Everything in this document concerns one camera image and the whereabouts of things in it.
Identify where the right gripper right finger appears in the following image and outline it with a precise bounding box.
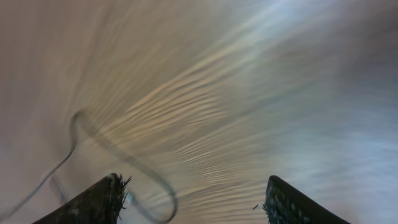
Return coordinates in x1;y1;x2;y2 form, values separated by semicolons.
262;175;348;224

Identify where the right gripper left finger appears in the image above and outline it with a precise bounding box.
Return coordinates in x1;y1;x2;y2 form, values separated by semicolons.
33;173;131;224

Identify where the black USB cable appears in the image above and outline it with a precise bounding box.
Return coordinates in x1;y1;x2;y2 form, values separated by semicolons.
0;110;178;224

